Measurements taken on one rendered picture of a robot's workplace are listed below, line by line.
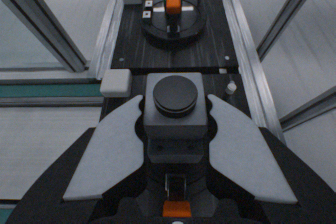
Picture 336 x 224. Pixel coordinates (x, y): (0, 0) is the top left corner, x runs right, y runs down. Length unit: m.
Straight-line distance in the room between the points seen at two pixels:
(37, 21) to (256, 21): 0.56
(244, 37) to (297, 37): 0.26
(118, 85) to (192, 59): 0.14
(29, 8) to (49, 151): 0.23
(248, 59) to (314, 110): 0.15
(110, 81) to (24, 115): 0.21
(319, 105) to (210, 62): 0.17
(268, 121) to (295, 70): 0.26
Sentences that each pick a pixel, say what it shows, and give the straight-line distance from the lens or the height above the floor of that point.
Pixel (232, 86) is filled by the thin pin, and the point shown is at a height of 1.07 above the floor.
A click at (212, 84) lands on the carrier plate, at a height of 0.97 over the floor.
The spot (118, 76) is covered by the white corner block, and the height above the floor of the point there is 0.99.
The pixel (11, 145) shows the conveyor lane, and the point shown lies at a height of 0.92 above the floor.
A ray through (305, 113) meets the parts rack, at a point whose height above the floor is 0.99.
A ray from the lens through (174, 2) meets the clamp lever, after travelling 0.26.
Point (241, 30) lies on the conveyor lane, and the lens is 0.41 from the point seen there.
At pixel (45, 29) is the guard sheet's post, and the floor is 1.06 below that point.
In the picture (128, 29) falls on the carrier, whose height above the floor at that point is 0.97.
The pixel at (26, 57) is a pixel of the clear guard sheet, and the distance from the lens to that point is 0.40.
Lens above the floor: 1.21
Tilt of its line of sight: 63 degrees down
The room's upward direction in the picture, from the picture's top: 4 degrees counter-clockwise
